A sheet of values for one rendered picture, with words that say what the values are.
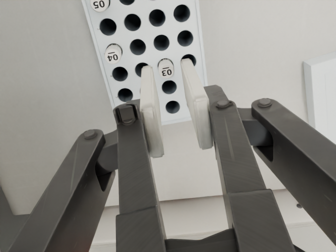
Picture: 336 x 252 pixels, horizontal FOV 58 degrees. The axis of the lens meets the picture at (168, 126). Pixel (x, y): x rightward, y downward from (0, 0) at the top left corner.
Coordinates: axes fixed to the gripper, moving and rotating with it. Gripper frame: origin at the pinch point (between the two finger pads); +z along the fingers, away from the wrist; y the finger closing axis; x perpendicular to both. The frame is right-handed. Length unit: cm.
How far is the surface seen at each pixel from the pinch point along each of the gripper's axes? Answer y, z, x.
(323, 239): 13.4, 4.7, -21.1
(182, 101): 0.9, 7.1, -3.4
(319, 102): 14.0, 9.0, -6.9
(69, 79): -9.1, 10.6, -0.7
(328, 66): 14.6, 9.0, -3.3
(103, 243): -10.4, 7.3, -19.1
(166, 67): 0.0, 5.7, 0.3
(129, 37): -2.5, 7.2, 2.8
